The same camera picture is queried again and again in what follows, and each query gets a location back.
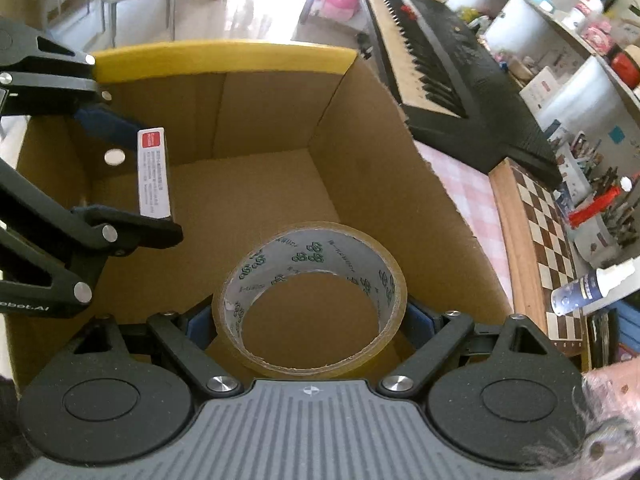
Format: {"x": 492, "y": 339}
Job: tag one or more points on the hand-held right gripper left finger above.
{"x": 200, "y": 329}

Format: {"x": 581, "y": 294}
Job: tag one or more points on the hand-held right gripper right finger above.
{"x": 420, "y": 322}

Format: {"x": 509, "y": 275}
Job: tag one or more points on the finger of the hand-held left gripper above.
{"x": 107, "y": 121}
{"x": 145, "y": 235}

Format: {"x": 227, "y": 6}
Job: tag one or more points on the small box white red label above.
{"x": 152, "y": 175}

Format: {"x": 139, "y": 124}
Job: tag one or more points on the clear packing tape roll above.
{"x": 260, "y": 260}

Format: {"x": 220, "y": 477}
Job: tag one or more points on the yellow cardboard box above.
{"x": 280, "y": 120}

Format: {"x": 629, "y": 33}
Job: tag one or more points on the small white round disc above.
{"x": 114, "y": 157}

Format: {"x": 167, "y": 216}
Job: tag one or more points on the wooden chessboard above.
{"x": 542, "y": 240}

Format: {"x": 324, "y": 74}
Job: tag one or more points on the white spray bottle blue label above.
{"x": 585, "y": 287}

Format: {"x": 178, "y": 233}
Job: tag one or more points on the pen holder with pens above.
{"x": 600, "y": 230}

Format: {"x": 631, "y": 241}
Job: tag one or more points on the red bottle white cap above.
{"x": 590, "y": 210}

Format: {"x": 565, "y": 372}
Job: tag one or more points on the black electronic keyboard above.
{"x": 450, "y": 60}

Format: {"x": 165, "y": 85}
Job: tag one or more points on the white shelf unit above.
{"x": 525, "y": 15}

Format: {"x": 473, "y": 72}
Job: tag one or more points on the white bottle red label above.
{"x": 586, "y": 4}

